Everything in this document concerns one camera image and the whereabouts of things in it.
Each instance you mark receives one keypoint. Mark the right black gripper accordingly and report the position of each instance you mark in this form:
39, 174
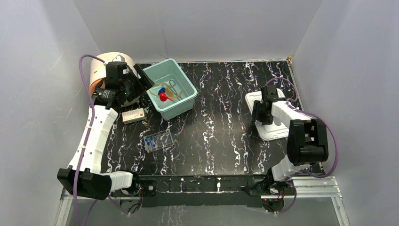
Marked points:
255, 115

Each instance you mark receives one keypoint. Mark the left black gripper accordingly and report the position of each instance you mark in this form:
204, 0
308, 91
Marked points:
142, 77

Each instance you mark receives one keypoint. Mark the white squeeze bottle red cap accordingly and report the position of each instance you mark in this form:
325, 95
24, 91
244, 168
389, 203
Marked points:
164, 97

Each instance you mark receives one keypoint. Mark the white plastic bin lid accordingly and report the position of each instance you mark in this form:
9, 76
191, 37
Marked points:
274, 131

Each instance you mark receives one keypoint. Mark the metal tongs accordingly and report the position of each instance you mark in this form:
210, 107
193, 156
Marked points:
173, 88

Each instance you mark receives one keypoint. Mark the teal plastic bin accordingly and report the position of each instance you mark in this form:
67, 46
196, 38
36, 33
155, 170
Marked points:
164, 71

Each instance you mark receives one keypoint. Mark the tan rubber band loop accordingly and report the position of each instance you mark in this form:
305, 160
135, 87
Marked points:
154, 90

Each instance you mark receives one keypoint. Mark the clear test tube rack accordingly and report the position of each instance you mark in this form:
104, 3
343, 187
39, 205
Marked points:
160, 140

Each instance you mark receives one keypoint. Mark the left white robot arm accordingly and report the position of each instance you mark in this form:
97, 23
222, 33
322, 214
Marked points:
83, 176

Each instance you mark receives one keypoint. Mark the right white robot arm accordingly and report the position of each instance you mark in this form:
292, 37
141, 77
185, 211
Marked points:
306, 141

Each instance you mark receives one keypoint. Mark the small white red box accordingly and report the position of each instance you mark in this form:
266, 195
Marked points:
131, 116

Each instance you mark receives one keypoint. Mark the white orange yellow cylinder device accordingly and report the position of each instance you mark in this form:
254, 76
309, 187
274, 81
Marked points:
98, 71

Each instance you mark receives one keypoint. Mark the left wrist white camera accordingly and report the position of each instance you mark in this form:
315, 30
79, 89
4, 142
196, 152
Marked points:
119, 58

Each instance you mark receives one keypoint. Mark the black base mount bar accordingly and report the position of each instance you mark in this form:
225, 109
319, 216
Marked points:
276, 203

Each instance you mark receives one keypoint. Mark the aluminium frame rail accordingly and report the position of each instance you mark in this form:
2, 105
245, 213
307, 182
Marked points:
304, 187

